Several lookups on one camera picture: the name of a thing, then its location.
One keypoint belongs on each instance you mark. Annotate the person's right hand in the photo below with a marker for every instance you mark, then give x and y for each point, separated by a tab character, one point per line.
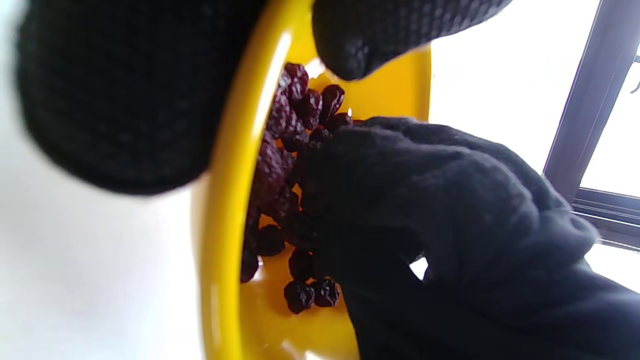
450	200

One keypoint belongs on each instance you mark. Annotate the person's left hand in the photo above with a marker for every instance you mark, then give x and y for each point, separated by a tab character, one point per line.
125	90

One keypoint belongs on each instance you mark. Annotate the yellow bowl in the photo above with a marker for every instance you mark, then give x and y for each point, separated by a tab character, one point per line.
225	225

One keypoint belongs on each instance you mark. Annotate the pile of dark cranberries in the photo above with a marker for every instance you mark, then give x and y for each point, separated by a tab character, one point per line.
275	170

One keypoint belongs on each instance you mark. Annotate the dark window frame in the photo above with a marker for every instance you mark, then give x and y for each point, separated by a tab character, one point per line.
585	100

